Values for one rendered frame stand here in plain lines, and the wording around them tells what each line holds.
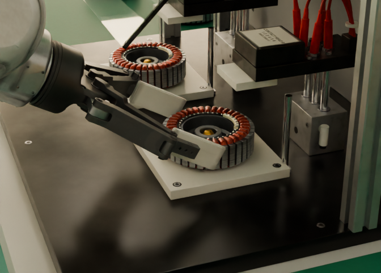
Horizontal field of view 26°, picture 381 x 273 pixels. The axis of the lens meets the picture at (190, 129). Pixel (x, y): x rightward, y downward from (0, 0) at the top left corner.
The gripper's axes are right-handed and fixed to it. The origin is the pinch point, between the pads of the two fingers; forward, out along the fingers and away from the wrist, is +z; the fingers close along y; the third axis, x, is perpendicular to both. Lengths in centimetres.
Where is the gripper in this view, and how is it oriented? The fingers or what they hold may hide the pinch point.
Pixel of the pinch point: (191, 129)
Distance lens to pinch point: 99.2
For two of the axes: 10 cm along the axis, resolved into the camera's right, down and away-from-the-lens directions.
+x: 4.7, -8.5, -2.5
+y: 3.3, 4.3, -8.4
